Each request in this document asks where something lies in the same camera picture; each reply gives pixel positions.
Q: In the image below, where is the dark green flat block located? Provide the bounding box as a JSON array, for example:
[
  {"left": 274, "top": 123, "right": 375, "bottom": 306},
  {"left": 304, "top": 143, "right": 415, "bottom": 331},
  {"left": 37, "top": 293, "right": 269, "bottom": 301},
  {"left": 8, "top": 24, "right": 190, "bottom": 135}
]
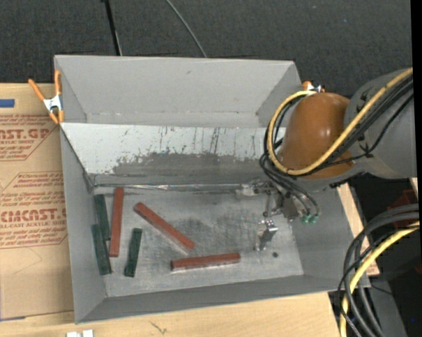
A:
[
  {"left": 121, "top": 227, "right": 146, "bottom": 278},
  {"left": 93, "top": 193, "right": 112, "bottom": 242},
  {"left": 91, "top": 223, "right": 113, "bottom": 276}
]

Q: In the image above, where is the brown cardboard board red print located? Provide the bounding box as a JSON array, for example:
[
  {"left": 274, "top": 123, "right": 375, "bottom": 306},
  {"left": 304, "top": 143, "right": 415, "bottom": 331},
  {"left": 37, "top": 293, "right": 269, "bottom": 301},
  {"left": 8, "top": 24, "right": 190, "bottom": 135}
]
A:
[{"left": 0, "top": 79, "right": 76, "bottom": 322}]

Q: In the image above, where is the grey metal bin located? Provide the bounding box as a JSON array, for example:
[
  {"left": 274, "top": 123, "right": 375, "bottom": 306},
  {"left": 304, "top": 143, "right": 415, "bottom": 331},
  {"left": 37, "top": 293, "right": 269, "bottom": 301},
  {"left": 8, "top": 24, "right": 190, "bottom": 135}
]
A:
[{"left": 53, "top": 41, "right": 374, "bottom": 325}]

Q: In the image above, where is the red-brown flat block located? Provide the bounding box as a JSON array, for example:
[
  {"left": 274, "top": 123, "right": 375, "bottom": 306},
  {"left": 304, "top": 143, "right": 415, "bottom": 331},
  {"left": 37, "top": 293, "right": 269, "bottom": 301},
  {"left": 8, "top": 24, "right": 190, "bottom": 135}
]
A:
[
  {"left": 132, "top": 199, "right": 196, "bottom": 254},
  {"left": 169, "top": 252, "right": 243, "bottom": 272},
  {"left": 106, "top": 186, "right": 128, "bottom": 258}
]

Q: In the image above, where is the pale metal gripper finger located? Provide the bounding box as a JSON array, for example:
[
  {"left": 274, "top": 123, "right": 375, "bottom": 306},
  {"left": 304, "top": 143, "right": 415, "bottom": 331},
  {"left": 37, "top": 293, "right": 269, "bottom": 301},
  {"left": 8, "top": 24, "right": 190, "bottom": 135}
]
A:
[
  {"left": 266, "top": 220, "right": 280, "bottom": 244},
  {"left": 255, "top": 218, "right": 273, "bottom": 252}
]

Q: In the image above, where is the black cylinder on white bracket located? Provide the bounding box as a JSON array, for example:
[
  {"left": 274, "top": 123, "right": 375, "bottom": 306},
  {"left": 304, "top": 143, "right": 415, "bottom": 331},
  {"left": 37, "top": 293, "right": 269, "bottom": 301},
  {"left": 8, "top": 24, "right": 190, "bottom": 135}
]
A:
[{"left": 236, "top": 181, "right": 266, "bottom": 200}]

